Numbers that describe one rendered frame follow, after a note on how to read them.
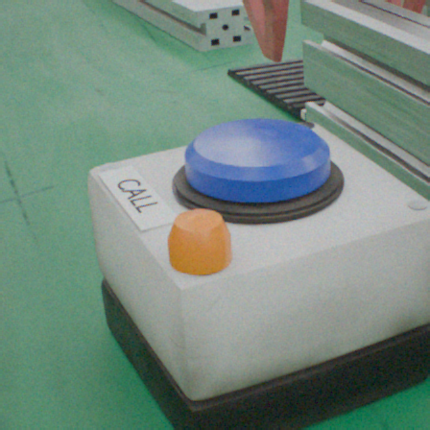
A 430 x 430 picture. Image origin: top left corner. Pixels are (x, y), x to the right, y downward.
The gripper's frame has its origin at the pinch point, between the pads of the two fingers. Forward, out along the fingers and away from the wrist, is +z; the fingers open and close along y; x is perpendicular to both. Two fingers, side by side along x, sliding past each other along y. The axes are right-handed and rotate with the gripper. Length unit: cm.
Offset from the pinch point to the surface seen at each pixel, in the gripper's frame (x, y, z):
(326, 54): -7.3, -4.9, -1.6
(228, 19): 14.8, 0.3, 2.5
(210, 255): -21.0, -15.9, -1.9
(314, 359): -21.2, -13.2, 2.0
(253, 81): 6.3, -2.1, 4.2
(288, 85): 4.5, -0.8, 4.1
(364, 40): -10.3, -4.9, -3.0
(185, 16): 16.9, -2.0, 2.4
